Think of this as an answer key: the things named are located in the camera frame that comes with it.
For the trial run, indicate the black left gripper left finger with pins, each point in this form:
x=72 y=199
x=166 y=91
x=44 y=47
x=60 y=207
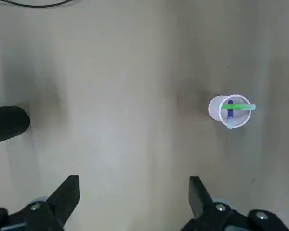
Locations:
x=62 y=202

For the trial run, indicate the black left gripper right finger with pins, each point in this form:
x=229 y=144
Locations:
x=202 y=204

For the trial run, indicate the pink translucent cup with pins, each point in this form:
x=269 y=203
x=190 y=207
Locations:
x=215 y=109

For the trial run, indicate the green pen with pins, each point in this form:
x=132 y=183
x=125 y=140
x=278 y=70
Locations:
x=240 y=107

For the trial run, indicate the black cylindrical vase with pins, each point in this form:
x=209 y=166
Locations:
x=7 y=122

